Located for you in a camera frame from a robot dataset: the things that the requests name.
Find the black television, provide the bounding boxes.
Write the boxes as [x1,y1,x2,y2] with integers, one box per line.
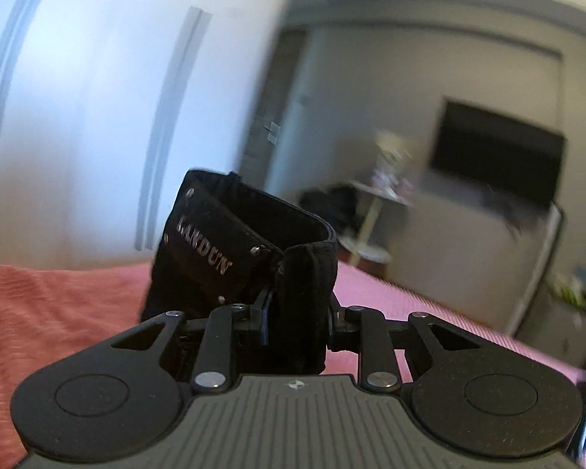
[429,99,567,212]

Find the dark cloth pile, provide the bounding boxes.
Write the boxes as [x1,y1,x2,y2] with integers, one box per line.
[299,183,368,236]

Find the pink striped blanket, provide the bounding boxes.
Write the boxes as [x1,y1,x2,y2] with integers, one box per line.
[0,260,586,469]

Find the white wardrobe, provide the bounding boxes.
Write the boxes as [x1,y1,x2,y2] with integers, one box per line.
[0,0,301,269]

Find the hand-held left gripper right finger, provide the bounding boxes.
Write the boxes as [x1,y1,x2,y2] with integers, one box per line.
[325,303,474,392]

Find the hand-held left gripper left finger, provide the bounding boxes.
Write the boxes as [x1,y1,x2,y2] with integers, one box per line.
[107,289,277,392]

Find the grey wooden door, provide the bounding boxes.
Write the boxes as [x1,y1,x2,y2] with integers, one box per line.
[238,28,307,187]

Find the black pants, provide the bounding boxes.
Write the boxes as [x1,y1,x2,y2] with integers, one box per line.
[141,169,341,378]

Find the round side table gold legs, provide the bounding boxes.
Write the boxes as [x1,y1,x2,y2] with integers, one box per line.
[339,180,415,265]

